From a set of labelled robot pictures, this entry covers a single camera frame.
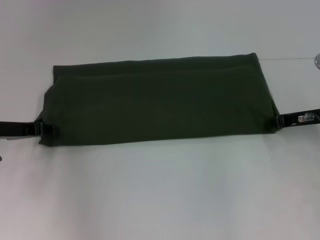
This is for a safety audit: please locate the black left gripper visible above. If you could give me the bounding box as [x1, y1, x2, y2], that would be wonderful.
[0, 120, 59, 138]

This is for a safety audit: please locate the dark green shirt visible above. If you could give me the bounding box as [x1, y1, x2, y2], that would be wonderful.
[34, 51, 280, 147]

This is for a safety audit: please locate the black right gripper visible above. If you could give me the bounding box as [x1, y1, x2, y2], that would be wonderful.
[275, 108, 320, 130]

